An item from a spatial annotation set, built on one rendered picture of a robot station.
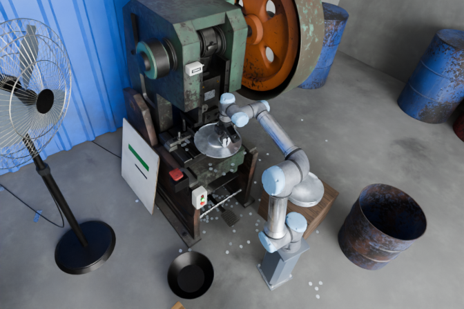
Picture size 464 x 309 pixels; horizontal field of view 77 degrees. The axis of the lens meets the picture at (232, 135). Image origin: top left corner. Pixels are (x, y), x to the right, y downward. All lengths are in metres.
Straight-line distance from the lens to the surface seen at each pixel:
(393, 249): 2.21
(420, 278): 2.65
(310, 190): 2.15
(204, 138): 1.79
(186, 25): 1.39
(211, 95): 1.67
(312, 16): 1.54
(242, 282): 2.18
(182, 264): 2.19
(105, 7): 2.55
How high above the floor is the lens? 2.04
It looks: 43 degrees down
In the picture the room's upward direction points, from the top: 6 degrees clockwise
